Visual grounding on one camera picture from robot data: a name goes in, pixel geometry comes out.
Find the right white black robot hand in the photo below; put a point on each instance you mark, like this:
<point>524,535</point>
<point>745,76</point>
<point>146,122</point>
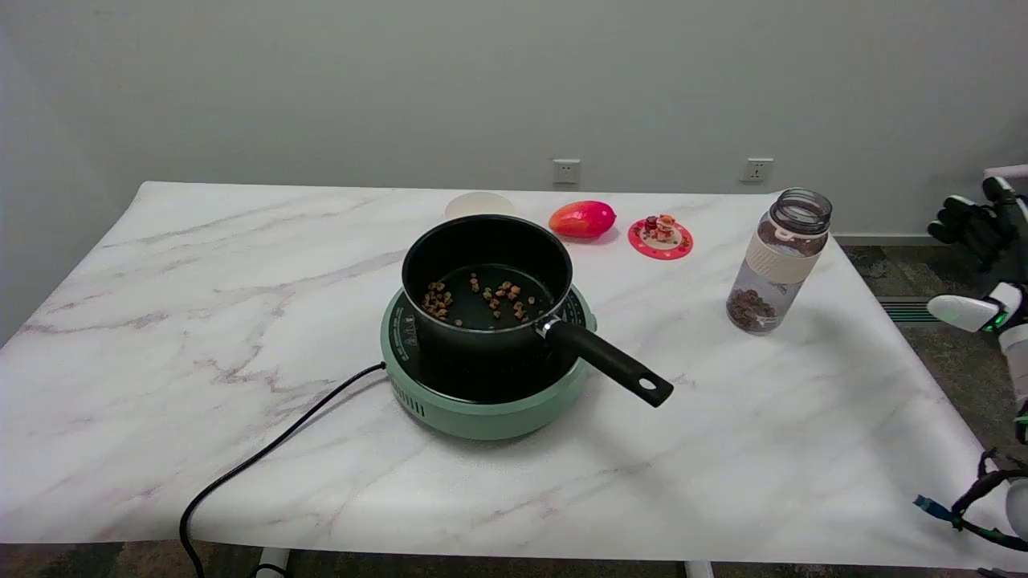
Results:
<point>976,225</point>

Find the clear bottle with beige sleeve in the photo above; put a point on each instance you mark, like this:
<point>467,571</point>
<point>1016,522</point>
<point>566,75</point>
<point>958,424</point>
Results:
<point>775,265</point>

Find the white horizontal pipe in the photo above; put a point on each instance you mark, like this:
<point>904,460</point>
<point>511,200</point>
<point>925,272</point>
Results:
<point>1008,171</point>

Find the floor vent grille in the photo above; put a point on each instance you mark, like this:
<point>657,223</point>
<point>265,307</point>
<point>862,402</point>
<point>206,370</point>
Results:
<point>903,311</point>

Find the pink round coaster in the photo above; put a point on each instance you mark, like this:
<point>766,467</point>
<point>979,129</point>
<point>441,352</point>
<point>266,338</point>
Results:
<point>662,247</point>

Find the small toy figures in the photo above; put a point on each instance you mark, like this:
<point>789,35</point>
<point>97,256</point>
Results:
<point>660,227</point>

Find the red mango fruit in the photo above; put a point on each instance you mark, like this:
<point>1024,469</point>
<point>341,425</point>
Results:
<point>582,219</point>

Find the white table leg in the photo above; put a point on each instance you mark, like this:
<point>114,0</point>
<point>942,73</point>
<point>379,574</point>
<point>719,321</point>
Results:
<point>699,569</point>
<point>271,563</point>

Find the white round bowl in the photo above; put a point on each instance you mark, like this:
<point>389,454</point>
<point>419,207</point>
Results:
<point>478,205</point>

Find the green induction cooker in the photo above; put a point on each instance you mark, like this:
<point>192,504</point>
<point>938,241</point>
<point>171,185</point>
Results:
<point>482,413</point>

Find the brown food pieces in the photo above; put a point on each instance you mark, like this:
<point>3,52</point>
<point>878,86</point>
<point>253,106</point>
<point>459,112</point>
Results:
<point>438,301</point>

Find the white wall socket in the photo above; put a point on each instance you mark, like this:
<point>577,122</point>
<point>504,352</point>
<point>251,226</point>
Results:
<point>756,170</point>
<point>566,171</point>

